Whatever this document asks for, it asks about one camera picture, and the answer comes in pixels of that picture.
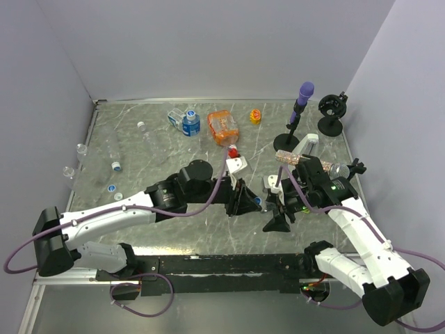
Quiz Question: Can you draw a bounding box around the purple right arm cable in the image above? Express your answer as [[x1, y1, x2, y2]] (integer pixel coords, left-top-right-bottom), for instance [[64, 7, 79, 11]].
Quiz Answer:
[[277, 165, 445, 331]]

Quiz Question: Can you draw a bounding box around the clear Pocari bottle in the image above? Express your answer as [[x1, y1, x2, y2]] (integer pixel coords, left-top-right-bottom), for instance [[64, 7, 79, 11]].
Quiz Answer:
[[76, 143, 88, 164]]

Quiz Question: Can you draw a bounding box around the clear bottle front white cap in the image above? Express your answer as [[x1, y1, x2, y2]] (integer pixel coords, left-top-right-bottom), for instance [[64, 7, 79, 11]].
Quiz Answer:
[[63, 166, 81, 192]]

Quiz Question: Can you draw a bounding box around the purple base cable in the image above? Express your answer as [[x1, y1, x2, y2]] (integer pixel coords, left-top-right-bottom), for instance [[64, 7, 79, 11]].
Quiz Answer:
[[109, 273, 175, 318]]

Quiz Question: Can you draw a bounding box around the orange plastic bottle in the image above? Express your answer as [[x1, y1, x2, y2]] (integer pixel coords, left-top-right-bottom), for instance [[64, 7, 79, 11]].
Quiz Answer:
[[207, 109, 239, 147]]

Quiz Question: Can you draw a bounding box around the black empty microphone stand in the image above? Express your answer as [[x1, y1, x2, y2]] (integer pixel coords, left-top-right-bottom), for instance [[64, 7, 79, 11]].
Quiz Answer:
[[317, 91, 348, 137]]

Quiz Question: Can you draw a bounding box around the white rectangular device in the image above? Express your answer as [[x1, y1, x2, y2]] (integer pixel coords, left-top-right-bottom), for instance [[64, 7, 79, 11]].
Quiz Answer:
[[292, 134, 319, 157]]

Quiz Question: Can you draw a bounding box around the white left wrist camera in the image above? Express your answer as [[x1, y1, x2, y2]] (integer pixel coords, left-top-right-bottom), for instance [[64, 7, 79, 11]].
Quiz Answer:
[[226, 145, 250, 175]]

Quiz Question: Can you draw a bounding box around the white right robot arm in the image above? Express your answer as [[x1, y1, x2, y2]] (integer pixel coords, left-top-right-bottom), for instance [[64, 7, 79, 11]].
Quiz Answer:
[[264, 150, 430, 326]]

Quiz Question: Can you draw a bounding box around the clear bottle blue ring cap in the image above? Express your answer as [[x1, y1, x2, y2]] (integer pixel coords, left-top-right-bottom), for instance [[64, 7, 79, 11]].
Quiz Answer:
[[102, 127, 122, 172]]

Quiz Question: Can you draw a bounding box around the yellow orange bottle cap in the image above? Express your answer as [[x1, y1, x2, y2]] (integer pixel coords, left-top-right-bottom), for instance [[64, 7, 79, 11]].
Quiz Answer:
[[250, 109, 261, 125]]

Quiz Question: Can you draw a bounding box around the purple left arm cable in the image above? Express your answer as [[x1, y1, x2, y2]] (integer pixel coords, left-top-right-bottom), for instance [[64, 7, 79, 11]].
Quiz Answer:
[[3, 145, 232, 275]]

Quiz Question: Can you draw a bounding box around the glitter silver microphone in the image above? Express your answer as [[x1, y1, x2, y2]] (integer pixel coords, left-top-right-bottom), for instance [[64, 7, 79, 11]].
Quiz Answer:
[[275, 150, 350, 179]]

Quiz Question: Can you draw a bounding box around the blue water bottle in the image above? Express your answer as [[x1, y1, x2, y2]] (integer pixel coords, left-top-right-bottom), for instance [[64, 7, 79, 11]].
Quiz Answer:
[[167, 108, 201, 137]]

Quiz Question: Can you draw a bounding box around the blue Pocari bottle cap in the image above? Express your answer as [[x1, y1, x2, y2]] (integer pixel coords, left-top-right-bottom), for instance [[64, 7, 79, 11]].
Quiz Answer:
[[107, 184, 117, 193]]

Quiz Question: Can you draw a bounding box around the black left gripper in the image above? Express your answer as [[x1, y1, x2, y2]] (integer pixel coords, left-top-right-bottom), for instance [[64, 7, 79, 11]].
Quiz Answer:
[[186, 173, 261, 216]]

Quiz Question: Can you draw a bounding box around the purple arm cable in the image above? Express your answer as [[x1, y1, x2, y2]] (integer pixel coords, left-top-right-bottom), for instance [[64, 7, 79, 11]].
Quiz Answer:
[[277, 165, 445, 331], [3, 145, 232, 275]]

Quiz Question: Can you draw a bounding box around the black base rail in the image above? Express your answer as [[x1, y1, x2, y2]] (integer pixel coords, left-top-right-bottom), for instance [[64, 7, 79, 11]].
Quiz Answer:
[[96, 253, 323, 296]]

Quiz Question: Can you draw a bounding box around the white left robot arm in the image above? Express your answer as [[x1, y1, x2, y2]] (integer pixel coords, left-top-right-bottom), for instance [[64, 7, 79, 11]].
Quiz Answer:
[[33, 160, 261, 280]]

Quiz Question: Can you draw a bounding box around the purple microphone on stand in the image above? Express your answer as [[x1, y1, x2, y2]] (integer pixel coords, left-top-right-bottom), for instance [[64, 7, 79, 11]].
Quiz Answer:
[[273, 81, 315, 152]]

